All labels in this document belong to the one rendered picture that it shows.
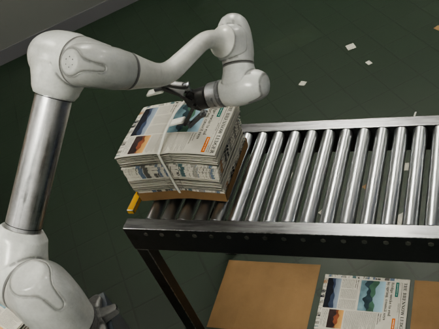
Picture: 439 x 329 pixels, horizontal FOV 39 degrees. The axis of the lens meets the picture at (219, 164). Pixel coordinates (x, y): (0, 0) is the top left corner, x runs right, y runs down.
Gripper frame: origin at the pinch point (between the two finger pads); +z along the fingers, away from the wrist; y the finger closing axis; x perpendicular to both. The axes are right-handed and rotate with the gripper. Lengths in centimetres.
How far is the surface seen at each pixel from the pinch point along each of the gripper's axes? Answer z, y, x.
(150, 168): 7.8, 14.7, -13.8
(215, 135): -17.1, 12.9, -4.4
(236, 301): 25, 110, -3
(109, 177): 131, 90, 77
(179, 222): 2.4, 32.9, -23.8
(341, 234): -55, 43, -27
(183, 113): -1.5, 8.9, 7.0
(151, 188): 13.2, 24.0, -14.0
